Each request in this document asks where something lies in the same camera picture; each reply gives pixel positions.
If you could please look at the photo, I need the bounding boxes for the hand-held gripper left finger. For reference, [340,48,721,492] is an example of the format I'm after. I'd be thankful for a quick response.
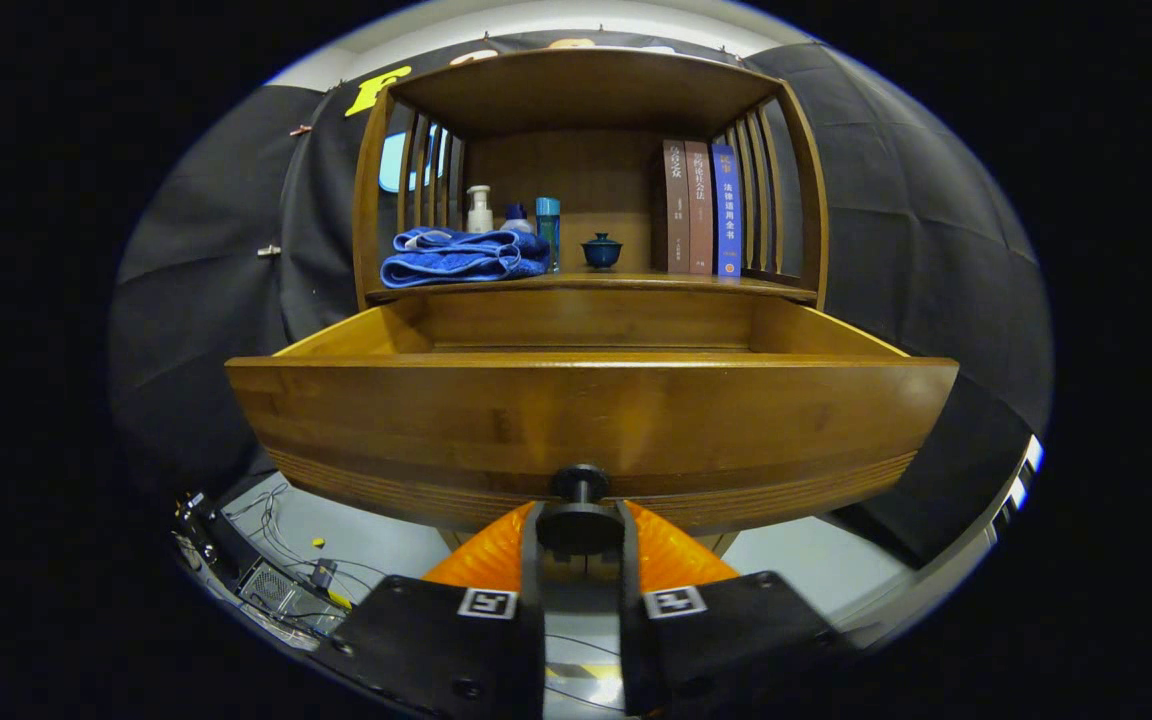
[331,500,547,720]

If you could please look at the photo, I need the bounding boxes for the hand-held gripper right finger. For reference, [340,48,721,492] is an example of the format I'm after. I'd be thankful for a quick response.
[618,500,852,716]

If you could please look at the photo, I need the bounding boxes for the wooden drawer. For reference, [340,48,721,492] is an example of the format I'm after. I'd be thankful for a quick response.
[226,295,959,556]

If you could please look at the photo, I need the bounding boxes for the wooden countertop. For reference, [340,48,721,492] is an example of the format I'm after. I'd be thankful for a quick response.
[366,270,819,301]

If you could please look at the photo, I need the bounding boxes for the wooden cabinet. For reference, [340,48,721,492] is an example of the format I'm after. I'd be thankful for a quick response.
[351,45,830,556]

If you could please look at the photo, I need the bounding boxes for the folded blue towel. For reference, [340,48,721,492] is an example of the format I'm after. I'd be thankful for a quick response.
[380,227,551,289]

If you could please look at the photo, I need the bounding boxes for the tall teal bottle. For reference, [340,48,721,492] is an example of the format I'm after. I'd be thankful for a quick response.
[535,197,562,273]

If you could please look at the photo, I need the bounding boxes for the white panel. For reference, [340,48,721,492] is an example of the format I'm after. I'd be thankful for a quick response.
[981,433,1045,546]

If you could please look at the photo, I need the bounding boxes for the dark brown book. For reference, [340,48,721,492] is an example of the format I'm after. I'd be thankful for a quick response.
[663,140,691,275]

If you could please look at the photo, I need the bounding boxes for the light brown book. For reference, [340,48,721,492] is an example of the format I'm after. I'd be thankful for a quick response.
[685,141,715,276]

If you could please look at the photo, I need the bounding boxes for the blue book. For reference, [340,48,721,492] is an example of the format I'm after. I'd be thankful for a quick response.
[710,143,742,278]

